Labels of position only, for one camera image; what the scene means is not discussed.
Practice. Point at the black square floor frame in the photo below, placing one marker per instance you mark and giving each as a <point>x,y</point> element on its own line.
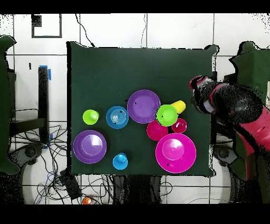
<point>46,36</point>

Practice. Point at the blue cup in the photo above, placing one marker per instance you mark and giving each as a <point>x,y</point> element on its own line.
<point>120,161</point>

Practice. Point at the blue bowl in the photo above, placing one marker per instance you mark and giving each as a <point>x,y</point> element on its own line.
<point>117,117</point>

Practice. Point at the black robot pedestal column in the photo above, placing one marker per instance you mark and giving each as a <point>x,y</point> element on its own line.
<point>137,190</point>

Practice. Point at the green cup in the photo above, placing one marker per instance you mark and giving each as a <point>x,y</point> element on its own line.
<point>90,117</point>

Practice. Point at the red bowl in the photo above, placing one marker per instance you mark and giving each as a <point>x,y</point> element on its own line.
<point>156,132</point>

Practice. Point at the red cup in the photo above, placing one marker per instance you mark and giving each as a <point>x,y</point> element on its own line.
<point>179,126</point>

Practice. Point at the large pink bowl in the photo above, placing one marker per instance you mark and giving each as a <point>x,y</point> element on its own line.
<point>175,152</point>

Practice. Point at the small orange object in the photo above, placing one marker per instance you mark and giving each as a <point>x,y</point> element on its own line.
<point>87,200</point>

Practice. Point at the yellow cup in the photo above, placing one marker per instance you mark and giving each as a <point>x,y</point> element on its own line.
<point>180,106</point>

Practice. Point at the black metal stand frame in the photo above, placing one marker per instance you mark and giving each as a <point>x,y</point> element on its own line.
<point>214,132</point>
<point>43,95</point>

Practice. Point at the green covered side table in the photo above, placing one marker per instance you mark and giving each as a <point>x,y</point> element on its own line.
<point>253,63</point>
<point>4,105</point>

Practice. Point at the green ribbed bowl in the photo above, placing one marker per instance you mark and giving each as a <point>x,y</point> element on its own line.
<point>167,115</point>

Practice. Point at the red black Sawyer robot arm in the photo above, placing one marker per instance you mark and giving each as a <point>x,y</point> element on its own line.
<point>238,105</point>

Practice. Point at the black office chair base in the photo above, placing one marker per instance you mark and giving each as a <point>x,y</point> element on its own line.
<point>27,152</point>
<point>223,154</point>

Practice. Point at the blue tape strip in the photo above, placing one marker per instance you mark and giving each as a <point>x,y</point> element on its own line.
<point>49,74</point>

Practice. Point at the dark green table cloth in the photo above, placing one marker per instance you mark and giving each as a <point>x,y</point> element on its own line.
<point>126,69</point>

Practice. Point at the black power box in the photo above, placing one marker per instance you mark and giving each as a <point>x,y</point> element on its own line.
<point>70,186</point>

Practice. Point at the purple bowl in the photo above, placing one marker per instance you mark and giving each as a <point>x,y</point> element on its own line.
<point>89,146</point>
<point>143,106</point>

